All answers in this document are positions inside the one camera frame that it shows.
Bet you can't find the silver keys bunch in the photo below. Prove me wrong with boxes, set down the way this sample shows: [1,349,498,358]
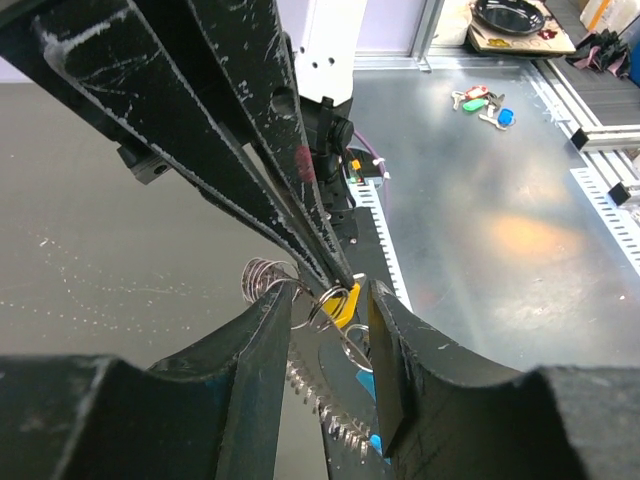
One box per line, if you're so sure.
[291,285,373,373]

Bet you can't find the black pan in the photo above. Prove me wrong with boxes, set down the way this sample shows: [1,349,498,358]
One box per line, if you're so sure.
[472,0,546,36]

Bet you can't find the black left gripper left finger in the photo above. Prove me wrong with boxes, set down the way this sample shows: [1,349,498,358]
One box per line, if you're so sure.
[1,283,295,479]

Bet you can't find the yellow key tag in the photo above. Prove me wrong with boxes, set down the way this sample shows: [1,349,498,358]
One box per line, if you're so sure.
[322,283,361,328]

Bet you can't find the keys with coloured tags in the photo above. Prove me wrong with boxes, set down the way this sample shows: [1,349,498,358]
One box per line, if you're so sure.
[450,84,516,131]

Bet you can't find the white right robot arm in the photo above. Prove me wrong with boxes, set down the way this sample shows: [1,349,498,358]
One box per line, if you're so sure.
[1,1,365,288]

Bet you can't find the metal key organizer blue handle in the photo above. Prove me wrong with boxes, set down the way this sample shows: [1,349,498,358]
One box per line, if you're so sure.
[241,257,382,454]

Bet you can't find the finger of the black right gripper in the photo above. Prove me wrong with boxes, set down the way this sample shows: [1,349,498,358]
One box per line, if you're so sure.
[134,0,356,289]
[29,1,333,287]

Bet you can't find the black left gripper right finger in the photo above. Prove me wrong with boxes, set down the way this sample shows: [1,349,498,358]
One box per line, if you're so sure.
[368,281,639,479]

